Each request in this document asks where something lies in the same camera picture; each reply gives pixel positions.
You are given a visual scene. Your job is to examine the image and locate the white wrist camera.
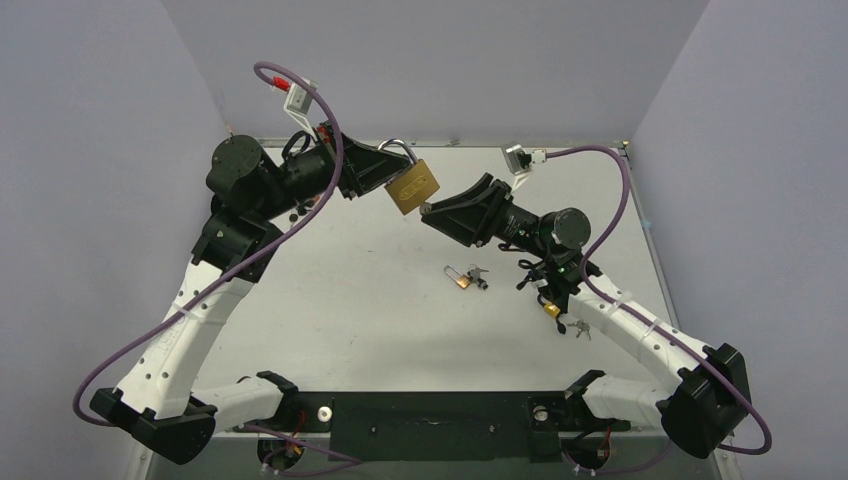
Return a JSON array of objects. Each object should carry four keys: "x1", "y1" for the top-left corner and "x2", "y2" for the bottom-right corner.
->
[
  {"x1": 501, "y1": 143, "x2": 547, "y2": 192},
  {"x1": 282, "y1": 81, "x2": 318, "y2": 141}
]

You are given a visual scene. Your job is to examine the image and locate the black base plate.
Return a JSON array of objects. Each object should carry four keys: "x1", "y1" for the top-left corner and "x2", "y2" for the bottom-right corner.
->
[{"x1": 257, "y1": 391, "x2": 630, "y2": 462}]

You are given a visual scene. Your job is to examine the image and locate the yellow padlock keys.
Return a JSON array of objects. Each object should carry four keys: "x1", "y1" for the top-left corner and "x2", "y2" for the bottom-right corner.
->
[{"x1": 555, "y1": 320, "x2": 592, "y2": 340}]

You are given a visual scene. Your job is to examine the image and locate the large brass padlock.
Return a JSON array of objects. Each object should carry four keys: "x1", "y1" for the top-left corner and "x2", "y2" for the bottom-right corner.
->
[{"x1": 377, "y1": 138, "x2": 440, "y2": 215}]

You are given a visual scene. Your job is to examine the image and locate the yellow padlock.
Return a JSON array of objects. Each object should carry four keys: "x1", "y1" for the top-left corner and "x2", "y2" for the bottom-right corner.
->
[{"x1": 542, "y1": 302, "x2": 562, "y2": 319}]

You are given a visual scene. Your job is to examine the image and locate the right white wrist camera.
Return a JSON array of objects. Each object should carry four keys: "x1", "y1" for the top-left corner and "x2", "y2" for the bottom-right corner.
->
[{"x1": 501, "y1": 143, "x2": 547, "y2": 192}]

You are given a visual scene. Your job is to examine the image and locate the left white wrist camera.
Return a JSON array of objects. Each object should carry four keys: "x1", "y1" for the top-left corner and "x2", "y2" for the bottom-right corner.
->
[{"x1": 282, "y1": 81, "x2": 318, "y2": 141}]

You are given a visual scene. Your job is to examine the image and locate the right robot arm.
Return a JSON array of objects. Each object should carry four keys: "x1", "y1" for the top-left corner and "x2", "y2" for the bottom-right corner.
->
[{"x1": 420, "y1": 174, "x2": 751, "y2": 458}]

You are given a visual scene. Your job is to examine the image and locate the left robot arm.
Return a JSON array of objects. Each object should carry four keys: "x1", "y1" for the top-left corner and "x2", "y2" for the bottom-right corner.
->
[{"x1": 90, "y1": 123, "x2": 416, "y2": 465}]

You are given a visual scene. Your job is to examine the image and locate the small padlock key charm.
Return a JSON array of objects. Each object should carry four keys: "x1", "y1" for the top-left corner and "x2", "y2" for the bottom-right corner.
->
[{"x1": 467, "y1": 264, "x2": 489, "y2": 290}]

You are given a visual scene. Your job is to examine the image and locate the small brass padlock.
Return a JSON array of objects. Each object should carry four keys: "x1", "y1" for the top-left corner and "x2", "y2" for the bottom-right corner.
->
[{"x1": 443, "y1": 265, "x2": 472, "y2": 289}]

